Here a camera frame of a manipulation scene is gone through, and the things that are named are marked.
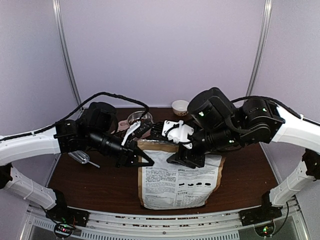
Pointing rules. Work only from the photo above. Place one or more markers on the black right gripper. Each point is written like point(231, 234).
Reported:
point(185, 159)

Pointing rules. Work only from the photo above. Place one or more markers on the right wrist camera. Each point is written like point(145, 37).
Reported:
point(176, 132)

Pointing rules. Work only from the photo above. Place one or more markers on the white floral ceramic bowl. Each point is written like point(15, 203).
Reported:
point(180, 107)

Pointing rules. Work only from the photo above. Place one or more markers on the front aluminium rail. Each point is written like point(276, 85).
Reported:
point(224, 225)

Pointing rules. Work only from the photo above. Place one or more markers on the aluminium frame post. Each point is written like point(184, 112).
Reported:
point(65, 52)
point(264, 30)

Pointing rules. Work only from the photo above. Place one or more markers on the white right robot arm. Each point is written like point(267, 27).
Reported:
point(222, 127)

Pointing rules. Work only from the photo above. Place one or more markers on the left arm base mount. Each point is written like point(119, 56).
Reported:
point(67, 222)

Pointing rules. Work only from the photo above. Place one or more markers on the right aluminium frame post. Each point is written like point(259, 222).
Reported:
point(264, 30)

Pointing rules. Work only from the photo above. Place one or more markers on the left aluminium frame post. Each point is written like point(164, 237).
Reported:
point(65, 52)

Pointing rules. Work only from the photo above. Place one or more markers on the pet food bag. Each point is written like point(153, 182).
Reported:
point(167, 186)

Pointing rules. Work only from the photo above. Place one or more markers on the pink double pet feeder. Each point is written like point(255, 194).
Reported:
point(123, 125)

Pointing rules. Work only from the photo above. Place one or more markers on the rear steel feeder bowl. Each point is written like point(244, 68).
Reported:
point(139, 116)

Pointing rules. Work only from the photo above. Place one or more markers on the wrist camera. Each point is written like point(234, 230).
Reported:
point(137, 130)
point(176, 132)

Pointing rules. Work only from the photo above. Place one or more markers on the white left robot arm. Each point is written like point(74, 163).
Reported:
point(90, 130)

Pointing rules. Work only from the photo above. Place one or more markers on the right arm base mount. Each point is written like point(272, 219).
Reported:
point(262, 218)

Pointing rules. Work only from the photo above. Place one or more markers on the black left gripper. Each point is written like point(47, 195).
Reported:
point(127, 154)

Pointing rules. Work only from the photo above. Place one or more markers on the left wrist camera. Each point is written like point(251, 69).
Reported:
point(137, 130)

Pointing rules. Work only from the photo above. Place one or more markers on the metal food scoop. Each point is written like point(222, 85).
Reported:
point(82, 157)

